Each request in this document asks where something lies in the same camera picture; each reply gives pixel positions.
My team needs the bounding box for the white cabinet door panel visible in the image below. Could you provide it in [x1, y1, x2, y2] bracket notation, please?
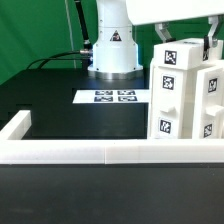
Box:
[192, 66, 224, 139]

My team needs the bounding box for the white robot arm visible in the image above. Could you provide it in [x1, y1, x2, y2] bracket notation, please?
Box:
[88, 0, 224, 79]

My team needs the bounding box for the white cabinet top box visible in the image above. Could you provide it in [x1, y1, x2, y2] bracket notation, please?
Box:
[153, 38, 223, 70]

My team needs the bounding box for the white cabinet body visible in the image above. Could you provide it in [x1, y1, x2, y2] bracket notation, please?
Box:
[147, 60, 224, 139]

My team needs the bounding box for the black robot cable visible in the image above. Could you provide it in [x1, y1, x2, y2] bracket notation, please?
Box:
[27, 0, 93, 70]

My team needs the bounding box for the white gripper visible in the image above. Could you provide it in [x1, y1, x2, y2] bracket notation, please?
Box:
[126, 0, 224, 52]

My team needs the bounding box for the white marker base plate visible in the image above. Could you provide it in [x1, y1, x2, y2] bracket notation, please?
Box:
[73, 89, 150, 104]

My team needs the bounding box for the white U-shaped fence frame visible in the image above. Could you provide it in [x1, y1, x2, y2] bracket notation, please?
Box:
[0, 110, 224, 164]

